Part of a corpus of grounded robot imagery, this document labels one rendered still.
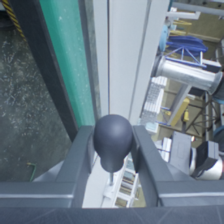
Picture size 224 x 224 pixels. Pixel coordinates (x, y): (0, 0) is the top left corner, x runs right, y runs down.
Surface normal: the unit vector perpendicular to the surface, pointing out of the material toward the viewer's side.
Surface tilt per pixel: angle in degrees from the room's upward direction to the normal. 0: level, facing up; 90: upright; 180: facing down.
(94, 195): 90
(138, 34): 90
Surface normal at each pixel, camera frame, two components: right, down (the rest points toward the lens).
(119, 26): -0.33, 0.76
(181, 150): 0.01, -0.59
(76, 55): 0.94, 0.28
